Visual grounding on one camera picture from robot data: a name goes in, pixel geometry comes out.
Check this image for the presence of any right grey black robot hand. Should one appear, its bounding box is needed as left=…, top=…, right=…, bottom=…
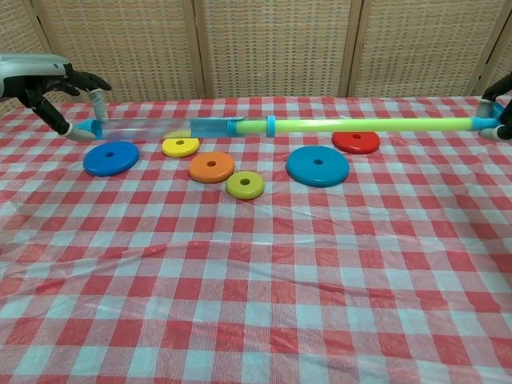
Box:
left=478, top=73, right=512, bottom=142

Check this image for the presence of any orange ring disc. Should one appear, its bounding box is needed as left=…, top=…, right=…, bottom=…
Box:
left=188, top=151, right=236, bottom=184

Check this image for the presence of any teal large ring disc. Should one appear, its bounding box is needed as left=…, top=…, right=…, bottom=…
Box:
left=286, top=146, right=350, bottom=188

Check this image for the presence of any red ring disc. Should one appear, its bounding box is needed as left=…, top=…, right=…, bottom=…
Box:
left=331, top=130, right=381, bottom=154

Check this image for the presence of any yellow small ring disc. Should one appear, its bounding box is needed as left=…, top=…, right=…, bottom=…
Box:
left=161, top=137, right=200, bottom=158

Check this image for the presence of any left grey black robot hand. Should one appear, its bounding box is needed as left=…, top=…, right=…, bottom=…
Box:
left=0, top=53, right=113, bottom=141

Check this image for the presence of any green and blue water pump toy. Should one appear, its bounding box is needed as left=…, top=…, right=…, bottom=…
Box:
left=190, top=102, right=506, bottom=139

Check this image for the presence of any yellow-green small ring disc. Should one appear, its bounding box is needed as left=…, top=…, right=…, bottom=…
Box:
left=225, top=170, right=265, bottom=201

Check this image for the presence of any blue flat ring disc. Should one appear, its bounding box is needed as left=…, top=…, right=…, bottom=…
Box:
left=82, top=141, right=140, bottom=178

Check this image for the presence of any woven wicker screen panel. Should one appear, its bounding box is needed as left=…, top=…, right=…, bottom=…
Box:
left=0, top=0, right=72, bottom=116
left=194, top=0, right=364, bottom=99
left=34, top=0, right=206, bottom=103
left=471, top=15, right=512, bottom=97
left=346, top=0, right=511, bottom=98

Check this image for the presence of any red white checkered tablecloth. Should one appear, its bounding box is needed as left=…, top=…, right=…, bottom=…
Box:
left=0, top=94, right=512, bottom=384

